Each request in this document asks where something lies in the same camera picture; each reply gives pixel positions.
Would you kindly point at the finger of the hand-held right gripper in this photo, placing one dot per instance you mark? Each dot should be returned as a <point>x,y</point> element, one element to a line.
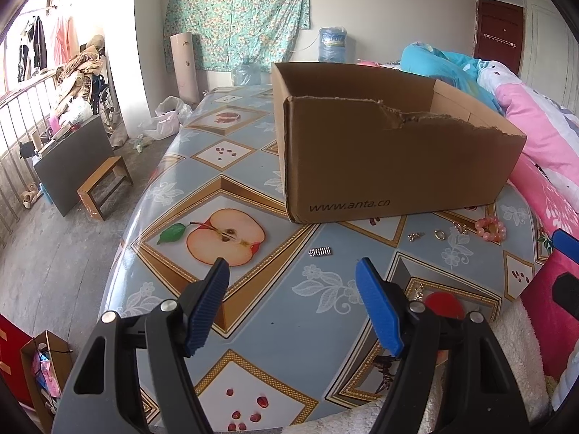
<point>567,240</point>
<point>567,296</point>

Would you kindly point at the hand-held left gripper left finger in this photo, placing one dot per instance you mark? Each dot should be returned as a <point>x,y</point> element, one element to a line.
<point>206,307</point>

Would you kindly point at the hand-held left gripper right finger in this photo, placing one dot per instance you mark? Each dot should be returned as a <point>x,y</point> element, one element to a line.
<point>380,307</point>

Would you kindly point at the small silver charm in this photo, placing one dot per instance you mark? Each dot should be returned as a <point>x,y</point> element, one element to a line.
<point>415,236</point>

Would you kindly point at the brown cardboard box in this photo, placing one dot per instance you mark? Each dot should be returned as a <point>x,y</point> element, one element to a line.
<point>384,167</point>

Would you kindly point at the pink floral blanket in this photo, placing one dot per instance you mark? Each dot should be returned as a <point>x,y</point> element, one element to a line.
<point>543,181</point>

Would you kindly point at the white fluffy towel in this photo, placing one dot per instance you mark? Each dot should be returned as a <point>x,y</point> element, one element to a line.
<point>520,361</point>

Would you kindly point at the fruit print tablecloth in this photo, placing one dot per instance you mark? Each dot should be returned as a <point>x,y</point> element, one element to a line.
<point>294,303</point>

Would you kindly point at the wooden stool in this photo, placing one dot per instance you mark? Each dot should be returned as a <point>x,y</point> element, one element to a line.
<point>102,174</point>

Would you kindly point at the white dotted quilt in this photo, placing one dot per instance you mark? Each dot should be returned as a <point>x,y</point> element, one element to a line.
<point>502,74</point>

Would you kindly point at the brown paper bag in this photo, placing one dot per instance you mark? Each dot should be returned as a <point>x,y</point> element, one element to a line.
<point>29,370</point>

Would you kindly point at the white plastic bag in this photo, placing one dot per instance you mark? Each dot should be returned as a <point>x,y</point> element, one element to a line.
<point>165,122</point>

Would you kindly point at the grey cabinet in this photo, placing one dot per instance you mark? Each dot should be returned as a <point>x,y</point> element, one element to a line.
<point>72,167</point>

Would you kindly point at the red paper bag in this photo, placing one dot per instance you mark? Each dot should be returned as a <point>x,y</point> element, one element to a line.
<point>11,357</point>

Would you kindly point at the beige shoes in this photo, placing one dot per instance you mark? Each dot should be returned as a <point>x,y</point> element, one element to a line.
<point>29,196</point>

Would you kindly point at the blue quilt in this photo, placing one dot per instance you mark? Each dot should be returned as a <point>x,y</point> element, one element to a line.
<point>434,61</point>

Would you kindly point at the dark red door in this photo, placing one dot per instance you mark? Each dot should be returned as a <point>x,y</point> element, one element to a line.
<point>497,22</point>

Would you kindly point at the wheelchair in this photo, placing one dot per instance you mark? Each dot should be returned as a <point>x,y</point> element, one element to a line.
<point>102,95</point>

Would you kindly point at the metal railing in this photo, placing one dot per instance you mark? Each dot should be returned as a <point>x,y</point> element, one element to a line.
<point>13,167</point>

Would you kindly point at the blue water jug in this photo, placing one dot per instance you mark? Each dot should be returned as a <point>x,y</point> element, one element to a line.
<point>332,43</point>

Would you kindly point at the pile of beige clothes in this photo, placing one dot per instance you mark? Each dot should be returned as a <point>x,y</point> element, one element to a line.
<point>81,65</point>

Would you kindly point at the green floral curtain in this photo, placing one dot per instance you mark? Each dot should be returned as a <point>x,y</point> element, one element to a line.
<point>235,13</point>

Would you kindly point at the pink hanging garment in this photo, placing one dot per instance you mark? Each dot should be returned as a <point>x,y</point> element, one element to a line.
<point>63,40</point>

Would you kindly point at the dark hanging garment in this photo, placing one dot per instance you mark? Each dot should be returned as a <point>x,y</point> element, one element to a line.
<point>34,49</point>

